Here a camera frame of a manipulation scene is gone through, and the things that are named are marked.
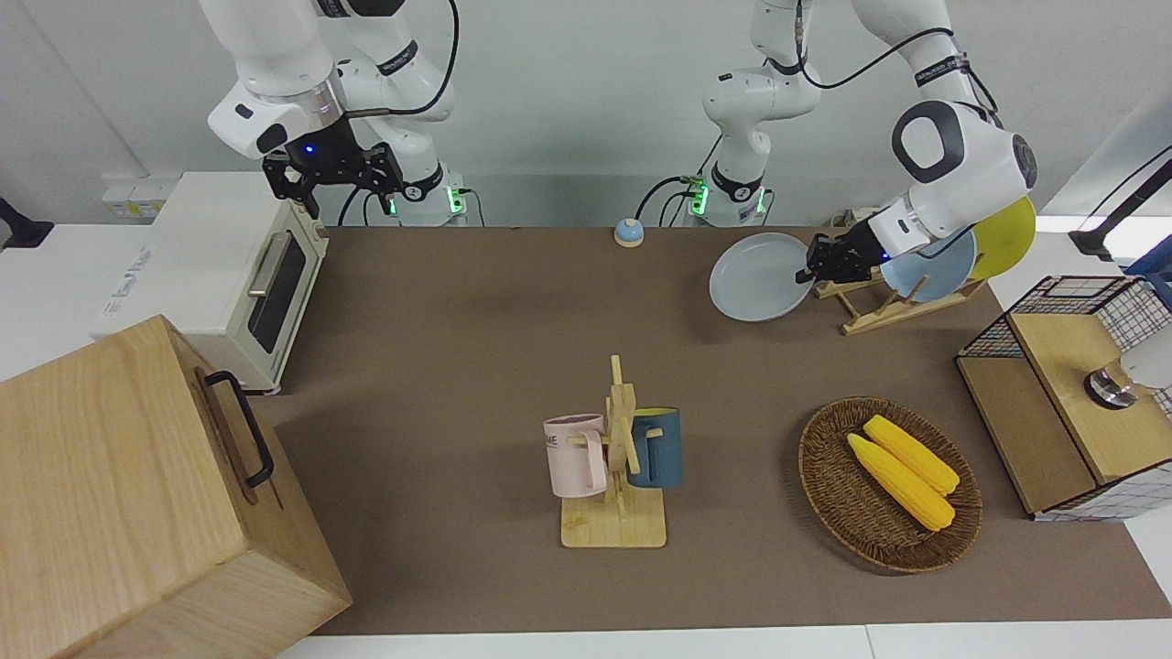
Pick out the pink mug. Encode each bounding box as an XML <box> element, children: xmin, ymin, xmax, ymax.
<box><xmin>543</xmin><ymin>414</ymin><xmax>610</xmax><ymax>500</ymax></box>

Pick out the light wooden box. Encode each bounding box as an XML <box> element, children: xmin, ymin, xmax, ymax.
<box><xmin>0</xmin><ymin>314</ymin><xmax>353</xmax><ymax>659</ymax></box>

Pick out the wood and wire shelf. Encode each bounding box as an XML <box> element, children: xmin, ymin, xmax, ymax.
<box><xmin>955</xmin><ymin>275</ymin><xmax>1172</xmax><ymax>523</ymax></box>

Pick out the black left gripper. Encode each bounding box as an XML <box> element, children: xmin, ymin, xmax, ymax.
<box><xmin>794</xmin><ymin>222</ymin><xmax>887</xmax><ymax>284</ymax></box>

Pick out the brown table mat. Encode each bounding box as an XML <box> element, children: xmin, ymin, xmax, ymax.
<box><xmin>252</xmin><ymin>226</ymin><xmax>1172</xmax><ymax>636</ymax></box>

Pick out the black right base cable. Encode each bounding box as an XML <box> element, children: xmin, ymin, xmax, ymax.
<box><xmin>337</xmin><ymin>186</ymin><xmax>385</xmax><ymax>227</ymax></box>

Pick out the white lamp with silver base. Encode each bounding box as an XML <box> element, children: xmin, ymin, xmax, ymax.
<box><xmin>1085</xmin><ymin>343</ymin><xmax>1172</xmax><ymax>410</ymax></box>

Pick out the black camera stand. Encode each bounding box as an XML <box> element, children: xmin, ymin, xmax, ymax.
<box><xmin>1069</xmin><ymin>146</ymin><xmax>1172</xmax><ymax>262</ymax></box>

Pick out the light blue plate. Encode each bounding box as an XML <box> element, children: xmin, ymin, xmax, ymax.
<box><xmin>881</xmin><ymin>227</ymin><xmax>978</xmax><ymax>304</ymax></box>

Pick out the black stand foot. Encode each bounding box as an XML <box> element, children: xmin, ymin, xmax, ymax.
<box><xmin>0</xmin><ymin>197</ymin><xmax>54</xmax><ymax>250</ymax></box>

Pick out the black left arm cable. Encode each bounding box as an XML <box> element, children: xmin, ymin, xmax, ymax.
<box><xmin>765</xmin><ymin>0</ymin><xmax>1004</xmax><ymax>115</ymax></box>

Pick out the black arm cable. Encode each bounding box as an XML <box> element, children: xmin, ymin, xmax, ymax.
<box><xmin>765</xmin><ymin>0</ymin><xmax>1004</xmax><ymax>115</ymax></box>
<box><xmin>343</xmin><ymin>0</ymin><xmax>461</xmax><ymax>118</ymax></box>

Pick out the yellow plate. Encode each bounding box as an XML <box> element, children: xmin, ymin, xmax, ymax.
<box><xmin>971</xmin><ymin>196</ymin><xmax>1036</xmax><ymax>281</ymax></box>

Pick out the black box handle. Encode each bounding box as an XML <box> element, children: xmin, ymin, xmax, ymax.
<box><xmin>203</xmin><ymin>371</ymin><xmax>276</xmax><ymax>489</ymax></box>

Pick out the white toaster oven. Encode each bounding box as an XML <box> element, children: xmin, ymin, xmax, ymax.
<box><xmin>92</xmin><ymin>171</ymin><xmax>331</xmax><ymax>396</ymax></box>

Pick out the black base cable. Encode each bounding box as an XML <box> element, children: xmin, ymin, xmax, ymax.
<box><xmin>635</xmin><ymin>137</ymin><xmax>724</xmax><ymax>228</ymax></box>
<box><xmin>337</xmin><ymin>186</ymin><xmax>385</xmax><ymax>227</ymax></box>

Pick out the yellow corn cob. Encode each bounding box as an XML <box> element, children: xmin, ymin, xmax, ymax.
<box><xmin>863</xmin><ymin>415</ymin><xmax>960</xmax><ymax>496</ymax></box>
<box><xmin>847</xmin><ymin>433</ymin><xmax>956</xmax><ymax>532</ymax></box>

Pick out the dark blue mug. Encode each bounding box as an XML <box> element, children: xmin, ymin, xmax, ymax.
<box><xmin>627</xmin><ymin>407</ymin><xmax>684</xmax><ymax>489</ymax></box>

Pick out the gray plate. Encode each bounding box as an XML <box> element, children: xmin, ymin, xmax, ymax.
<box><xmin>709</xmin><ymin>232</ymin><xmax>816</xmax><ymax>323</ymax></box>

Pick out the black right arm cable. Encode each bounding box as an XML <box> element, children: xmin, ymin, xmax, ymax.
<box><xmin>343</xmin><ymin>0</ymin><xmax>461</xmax><ymax>118</ymax></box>

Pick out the brown wicker basket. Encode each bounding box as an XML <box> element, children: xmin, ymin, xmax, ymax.
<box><xmin>798</xmin><ymin>396</ymin><xmax>983</xmax><ymax>575</ymax></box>

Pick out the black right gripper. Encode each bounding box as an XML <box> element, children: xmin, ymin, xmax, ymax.
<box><xmin>263</xmin><ymin>117</ymin><xmax>407</xmax><ymax>220</ymax></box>

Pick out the blue object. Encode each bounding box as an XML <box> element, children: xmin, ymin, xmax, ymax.
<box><xmin>1124</xmin><ymin>247</ymin><xmax>1172</xmax><ymax>308</ymax></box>

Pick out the wooden plate rack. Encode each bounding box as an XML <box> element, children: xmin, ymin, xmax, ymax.
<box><xmin>813</xmin><ymin>209</ymin><xmax>988</xmax><ymax>337</ymax></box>

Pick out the black left base cable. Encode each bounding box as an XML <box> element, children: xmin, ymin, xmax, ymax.
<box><xmin>635</xmin><ymin>137</ymin><xmax>724</xmax><ymax>228</ymax></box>

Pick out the wooden mug tree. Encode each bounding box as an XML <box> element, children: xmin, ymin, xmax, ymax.
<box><xmin>560</xmin><ymin>355</ymin><xmax>667</xmax><ymax>549</ymax></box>

